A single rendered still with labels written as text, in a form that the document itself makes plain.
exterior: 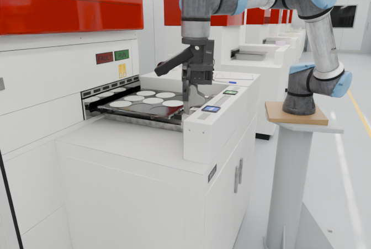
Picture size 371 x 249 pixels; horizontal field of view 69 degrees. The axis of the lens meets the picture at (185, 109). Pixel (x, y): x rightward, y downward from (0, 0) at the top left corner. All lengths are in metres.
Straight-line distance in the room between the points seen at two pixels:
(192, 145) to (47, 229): 0.72
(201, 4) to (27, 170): 0.84
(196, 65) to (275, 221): 1.16
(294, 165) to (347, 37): 12.96
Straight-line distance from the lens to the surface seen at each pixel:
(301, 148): 1.43
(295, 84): 1.34
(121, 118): 1.28
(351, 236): 2.11
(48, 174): 1.21
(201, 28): 0.69
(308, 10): 1.06
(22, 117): 1.08
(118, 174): 1.02
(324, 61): 1.20
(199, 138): 0.86
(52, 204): 1.28
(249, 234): 1.89
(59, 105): 1.17
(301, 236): 1.80
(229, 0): 0.75
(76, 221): 1.33
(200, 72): 0.72
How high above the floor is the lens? 1.26
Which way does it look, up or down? 18 degrees down
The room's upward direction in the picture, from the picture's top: straight up
